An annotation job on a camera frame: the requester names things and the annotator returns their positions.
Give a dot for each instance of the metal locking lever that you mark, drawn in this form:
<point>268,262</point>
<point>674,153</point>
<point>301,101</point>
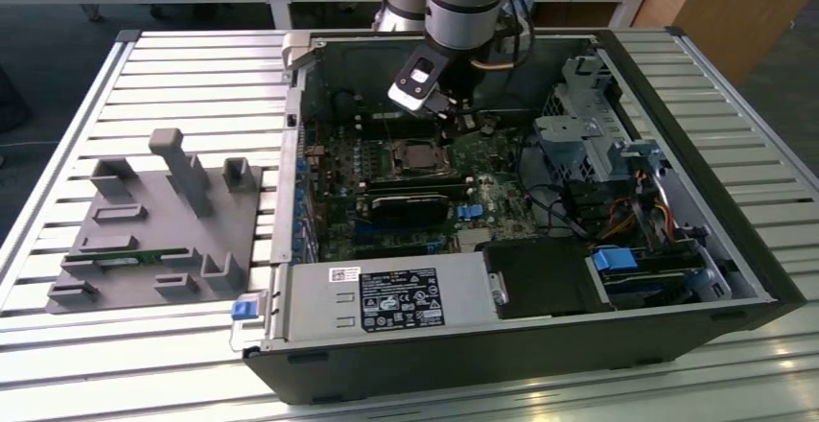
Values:
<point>387,132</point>

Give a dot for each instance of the silver green CPU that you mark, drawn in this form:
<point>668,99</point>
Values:
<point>421,156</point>

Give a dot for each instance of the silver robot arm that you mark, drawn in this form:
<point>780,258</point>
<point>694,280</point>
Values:
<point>463,5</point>

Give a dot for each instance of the CPU socket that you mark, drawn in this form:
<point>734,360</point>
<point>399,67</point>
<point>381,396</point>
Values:
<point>391,172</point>

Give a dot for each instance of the metal disk bay cage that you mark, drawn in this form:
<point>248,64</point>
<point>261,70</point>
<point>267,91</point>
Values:
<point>576,153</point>

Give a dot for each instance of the green motherboard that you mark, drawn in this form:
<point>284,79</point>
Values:
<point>499,192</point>

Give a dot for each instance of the blue connector block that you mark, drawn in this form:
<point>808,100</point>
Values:
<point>468,211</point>

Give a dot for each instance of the black graphics card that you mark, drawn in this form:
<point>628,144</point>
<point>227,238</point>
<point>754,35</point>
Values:
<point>409,211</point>

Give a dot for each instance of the silver heatsink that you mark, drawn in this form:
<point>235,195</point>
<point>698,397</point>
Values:
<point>475,239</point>

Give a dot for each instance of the black plastic shroud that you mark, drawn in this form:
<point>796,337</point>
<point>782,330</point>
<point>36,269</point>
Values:
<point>544,278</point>

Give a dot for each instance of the blue disk carrier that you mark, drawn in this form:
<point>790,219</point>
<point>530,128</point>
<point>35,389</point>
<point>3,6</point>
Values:
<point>614,259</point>

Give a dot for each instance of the wooden cabinet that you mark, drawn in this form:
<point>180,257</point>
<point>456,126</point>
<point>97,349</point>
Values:
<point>735,9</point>

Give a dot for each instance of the black disk drive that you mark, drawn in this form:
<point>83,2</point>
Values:
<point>646,283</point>

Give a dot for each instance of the silver power supply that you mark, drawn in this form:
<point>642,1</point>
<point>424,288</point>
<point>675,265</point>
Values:
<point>307,297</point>

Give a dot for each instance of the grey parts rack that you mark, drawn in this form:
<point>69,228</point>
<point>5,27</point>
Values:
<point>153,230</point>

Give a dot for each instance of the blue case latch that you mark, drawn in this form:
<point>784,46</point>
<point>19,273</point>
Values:
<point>244,311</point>

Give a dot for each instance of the green RAM stick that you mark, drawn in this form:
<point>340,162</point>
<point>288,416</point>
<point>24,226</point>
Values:
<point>153,254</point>

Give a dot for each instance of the black PC case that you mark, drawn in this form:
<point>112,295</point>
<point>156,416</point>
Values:
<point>448,374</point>

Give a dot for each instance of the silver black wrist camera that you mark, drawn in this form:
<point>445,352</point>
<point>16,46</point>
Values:
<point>416,79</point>

